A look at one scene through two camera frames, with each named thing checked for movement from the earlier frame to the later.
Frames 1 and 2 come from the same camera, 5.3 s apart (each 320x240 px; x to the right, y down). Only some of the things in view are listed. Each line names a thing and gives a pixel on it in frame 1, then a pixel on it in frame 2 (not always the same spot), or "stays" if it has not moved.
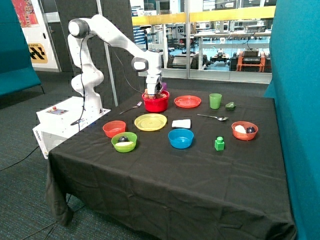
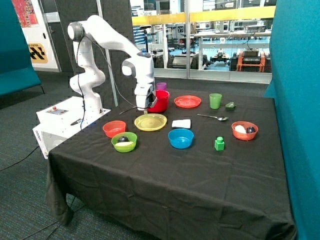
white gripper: x=154 y=84 -> x=145 y=97
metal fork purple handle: x=138 y=105 stays
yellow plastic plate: x=150 y=121 stays
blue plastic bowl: x=180 y=138 stays
